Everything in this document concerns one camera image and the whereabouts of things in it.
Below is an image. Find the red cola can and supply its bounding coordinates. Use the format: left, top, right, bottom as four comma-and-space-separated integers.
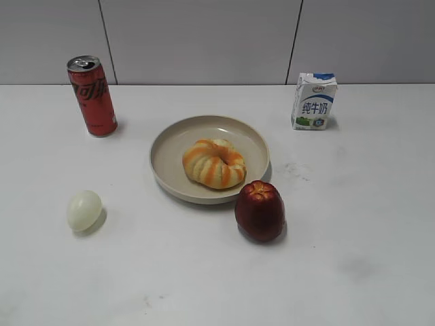
67, 55, 118, 137

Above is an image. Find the dark red apple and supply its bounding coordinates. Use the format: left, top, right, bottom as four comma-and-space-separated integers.
234, 180, 285, 242

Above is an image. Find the beige round plate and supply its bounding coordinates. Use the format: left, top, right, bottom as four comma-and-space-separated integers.
150, 115, 272, 204

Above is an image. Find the white milk carton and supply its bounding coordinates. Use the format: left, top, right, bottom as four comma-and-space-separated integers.
290, 73, 338, 130

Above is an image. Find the orange striped croissant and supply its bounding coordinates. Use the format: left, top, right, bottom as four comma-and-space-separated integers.
182, 139, 247, 189

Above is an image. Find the white egg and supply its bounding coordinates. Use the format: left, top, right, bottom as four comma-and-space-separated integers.
67, 190, 103, 232

